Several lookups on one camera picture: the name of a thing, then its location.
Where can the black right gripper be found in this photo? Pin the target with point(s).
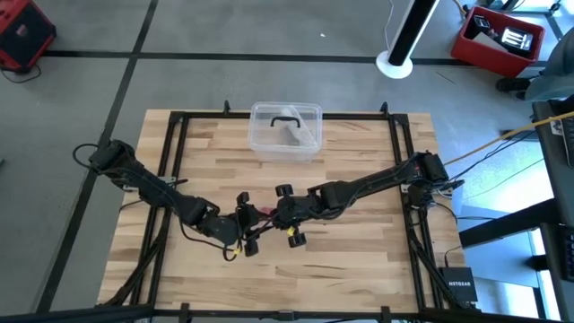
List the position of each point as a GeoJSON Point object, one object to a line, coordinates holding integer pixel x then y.
{"type": "Point", "coordinates": [300, 208]}

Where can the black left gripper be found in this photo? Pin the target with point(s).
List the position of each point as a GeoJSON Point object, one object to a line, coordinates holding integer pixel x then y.
{"type": "Point", "coordinates": [224, 229]}

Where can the red elastic bandage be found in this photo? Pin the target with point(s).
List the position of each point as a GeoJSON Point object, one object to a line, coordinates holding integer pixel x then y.
{"type": "Point", "coordinates": [268, 209]}

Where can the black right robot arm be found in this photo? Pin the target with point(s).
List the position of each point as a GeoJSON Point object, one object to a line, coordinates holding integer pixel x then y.
{"type": "Point", "coordinates": [372, 181]}

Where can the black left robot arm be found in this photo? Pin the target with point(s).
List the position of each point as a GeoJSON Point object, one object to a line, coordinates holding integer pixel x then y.
{"type": "Point", "coordinates": [152, 188]}

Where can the clear lidded storage box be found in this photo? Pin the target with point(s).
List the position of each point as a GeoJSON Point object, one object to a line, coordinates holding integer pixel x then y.
{"type": "Point", "coordinates": [264, 134]}

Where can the clear packet with grey contents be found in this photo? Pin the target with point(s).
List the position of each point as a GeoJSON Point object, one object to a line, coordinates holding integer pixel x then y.
{"type": "Point", "coordinates": [291, 134]}

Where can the black white pole stand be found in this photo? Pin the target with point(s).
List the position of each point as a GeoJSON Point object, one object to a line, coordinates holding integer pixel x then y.
{"type": "Point", "coordinates": [406, 40]}

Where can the red plastic crate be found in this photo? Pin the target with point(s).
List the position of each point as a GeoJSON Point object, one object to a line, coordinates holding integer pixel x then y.
{"type": "Point", "coordinates": [489, 60]}

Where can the black desk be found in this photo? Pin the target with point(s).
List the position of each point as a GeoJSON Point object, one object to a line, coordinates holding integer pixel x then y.
{"type": "Point", "coordinates": [553, 179]}

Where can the small black box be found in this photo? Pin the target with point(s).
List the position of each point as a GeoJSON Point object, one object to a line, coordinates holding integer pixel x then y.
{"type": "Point", "coordinates": [482, 22]}

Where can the silver black device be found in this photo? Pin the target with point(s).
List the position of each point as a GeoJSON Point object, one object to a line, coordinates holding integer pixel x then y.
{"type": "Point", "coordinates": [515, 39]}

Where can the red and black equipment case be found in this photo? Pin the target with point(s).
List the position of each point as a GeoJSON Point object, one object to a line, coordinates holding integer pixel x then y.
{"type": "Point", "coordinates": [27, 36]}

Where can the black keyboard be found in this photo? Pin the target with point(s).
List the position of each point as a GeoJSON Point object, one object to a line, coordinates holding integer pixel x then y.
{"type": "Point", "coordinates": [569, 143]}

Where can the person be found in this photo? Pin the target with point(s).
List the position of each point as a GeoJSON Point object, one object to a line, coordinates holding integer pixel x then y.
{"type": "Point", "coordinates": [556, 76]}

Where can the black Netgear network switch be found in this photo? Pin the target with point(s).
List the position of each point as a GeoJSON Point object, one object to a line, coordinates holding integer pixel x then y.
{"type": "Point", "coordinates": [457, 285]}

